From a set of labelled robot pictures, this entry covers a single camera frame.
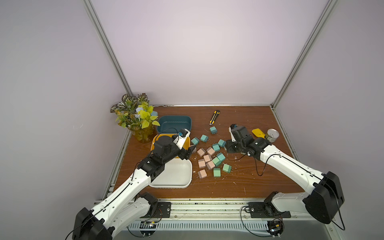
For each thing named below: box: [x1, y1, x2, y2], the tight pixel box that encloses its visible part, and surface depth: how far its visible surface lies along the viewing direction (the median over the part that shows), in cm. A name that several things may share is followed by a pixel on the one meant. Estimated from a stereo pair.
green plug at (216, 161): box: [212, 157, 222, 167], surface depth 89 cm
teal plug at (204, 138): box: [200, 134, 210, 143], surface depth 100 cm
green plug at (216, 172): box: [213, 168, 221, 178], surface depth 85 cm
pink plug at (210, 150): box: [206, 146, 216, 156], surface depth 94 cm
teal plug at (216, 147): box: [212, 143, 220, 152], surface depth 97 cm
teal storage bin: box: [157, 115, 192, 134], surface depth 111 cm
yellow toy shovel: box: [251, 128, 266, 140], surface depth 104 cm
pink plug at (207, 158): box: [203, 154, 212, 163], surface depth 91 cm
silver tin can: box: [265, 128, 280, 143], surface depth 99 cm
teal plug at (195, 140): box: [191, 137, 200, 145], surface depth 99 cm
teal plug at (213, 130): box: [209, 126, 218, 135], surface depth 105 cm
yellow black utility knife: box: [209, 110, 220, 126], surface depth 112 cm
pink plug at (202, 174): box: [197, 169, 207, 179], surface depth 85 cm
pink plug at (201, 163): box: [198, 159, 206, 168], surface depth 90 cm
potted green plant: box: [110, 93, 161, 144], surface depth 91 cm
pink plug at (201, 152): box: [197, 147, 206, 157], surface depth 94 cm
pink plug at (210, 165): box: [205, 160, 216, 171], surface depth 89 cm
